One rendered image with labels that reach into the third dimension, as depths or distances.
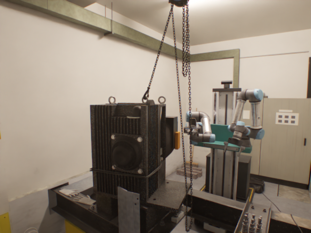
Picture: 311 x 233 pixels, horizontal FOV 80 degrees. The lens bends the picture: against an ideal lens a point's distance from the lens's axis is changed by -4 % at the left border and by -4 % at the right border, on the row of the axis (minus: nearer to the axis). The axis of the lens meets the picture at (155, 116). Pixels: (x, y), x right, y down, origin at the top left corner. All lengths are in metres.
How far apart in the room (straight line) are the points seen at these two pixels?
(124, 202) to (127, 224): 0.15
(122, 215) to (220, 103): 1.76
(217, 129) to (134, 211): 1.55
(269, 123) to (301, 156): 0.77
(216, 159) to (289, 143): 1.85
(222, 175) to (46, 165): 2.12
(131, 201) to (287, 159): 3.37
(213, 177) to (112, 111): 1.74
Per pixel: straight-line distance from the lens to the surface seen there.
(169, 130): 1.77
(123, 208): 1.44
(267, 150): 4.22
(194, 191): 2.25
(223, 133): 2.51
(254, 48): 4.47
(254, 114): 2.21
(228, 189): 2.80
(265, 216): 2.01
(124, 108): 1.52
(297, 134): 4.15
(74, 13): 2.44
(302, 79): 4.35
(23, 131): 2.22
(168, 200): 1.56
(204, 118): 1.99
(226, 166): 2.70
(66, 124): 2.41
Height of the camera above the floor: 1.67
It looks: 6 degrees down
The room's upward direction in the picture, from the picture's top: straight up
